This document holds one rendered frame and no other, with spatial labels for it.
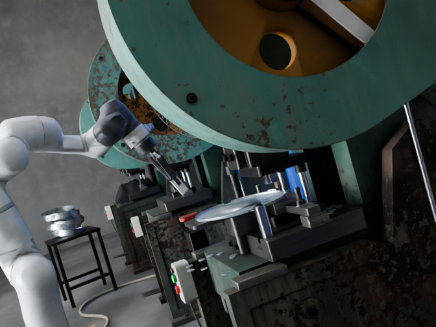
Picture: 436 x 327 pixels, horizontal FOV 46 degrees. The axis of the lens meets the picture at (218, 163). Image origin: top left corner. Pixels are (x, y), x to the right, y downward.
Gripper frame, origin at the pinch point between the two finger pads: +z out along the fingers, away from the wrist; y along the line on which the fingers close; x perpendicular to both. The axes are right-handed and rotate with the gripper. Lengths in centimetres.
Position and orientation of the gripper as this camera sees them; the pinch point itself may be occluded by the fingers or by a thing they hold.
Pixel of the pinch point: (179, 185)
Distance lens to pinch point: 186.5
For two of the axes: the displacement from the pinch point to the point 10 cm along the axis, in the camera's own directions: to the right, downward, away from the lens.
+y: 3.0, -0.6, -9.5
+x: 7.0, -6.6, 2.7
